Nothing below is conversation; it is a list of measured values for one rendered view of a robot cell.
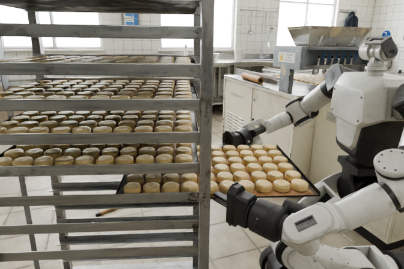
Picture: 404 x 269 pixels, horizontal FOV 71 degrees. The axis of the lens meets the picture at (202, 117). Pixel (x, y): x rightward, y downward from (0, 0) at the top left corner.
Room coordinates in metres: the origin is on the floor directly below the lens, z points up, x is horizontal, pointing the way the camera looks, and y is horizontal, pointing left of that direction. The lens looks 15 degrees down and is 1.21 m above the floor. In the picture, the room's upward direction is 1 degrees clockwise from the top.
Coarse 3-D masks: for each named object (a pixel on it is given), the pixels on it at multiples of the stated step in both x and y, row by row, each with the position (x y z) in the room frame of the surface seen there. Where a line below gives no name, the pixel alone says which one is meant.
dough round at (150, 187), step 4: (144, 184) 0.77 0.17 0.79; (148, 184) 0.76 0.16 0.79; (152, 184) 0.76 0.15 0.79; (156, 184) 0.76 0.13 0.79; (144, 188) 0.74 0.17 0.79; (148, 188) 0.74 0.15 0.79; (152, 188) 0.74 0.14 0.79; (156, 188) 0.74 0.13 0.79; (144, 192) 0.74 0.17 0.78; (148, 192) 0.73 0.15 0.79; (152, 192) 0.73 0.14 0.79; (156, 192) 0.74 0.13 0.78
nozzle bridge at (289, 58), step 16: (288, 48) 2.10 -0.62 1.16; (304, 48) 1.97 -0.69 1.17; (320, 48) 2.02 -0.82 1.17; (336, 48) 2.06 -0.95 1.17; (352, 48) 2.12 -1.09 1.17; (288, 64) 2.09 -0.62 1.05; (304, 64) 1.98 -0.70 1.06; (320, 64) 2.13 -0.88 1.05; (352, 64) 2.19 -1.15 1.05; (288, 80) 2.07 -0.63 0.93
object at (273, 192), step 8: (272, 160) 1.00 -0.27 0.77; (144, 176) 0.85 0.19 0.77; (216, 176) 0.86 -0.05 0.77; (160, 184) 0.80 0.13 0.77; (272, 184) 0.81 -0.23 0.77; (160, 192) 0.75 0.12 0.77; (256, 192) 0.76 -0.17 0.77; (272, 192) 0.76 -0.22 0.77; (280, 192) 0.76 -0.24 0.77; (288, 192) 0.76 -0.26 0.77; (296, 192) 0.76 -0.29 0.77; (304, 192) 0.76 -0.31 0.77; (312, 192) 0.76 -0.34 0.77
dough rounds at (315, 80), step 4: (276, 76) 2.53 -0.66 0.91; (296, 76) 2.46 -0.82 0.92; (300, 76) 2.46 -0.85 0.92; (304, 76) 2.47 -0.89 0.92; (308, 76) 2.45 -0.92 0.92; (312, 76) 2.45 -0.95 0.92; (316, 76) 2.46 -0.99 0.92; (320, 76) 2.46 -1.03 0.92; (296, 80) 2.26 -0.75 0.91; (300, 80) 2.22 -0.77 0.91; (304, 80) 2.19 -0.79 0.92; (308, 80) 2.18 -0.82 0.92; (312, 80) 2.18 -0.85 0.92; (316, 80) 2.18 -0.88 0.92; (320, 80) 2.19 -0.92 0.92; (312, 84) 2.09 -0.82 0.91; (316, 84) 2.05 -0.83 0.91
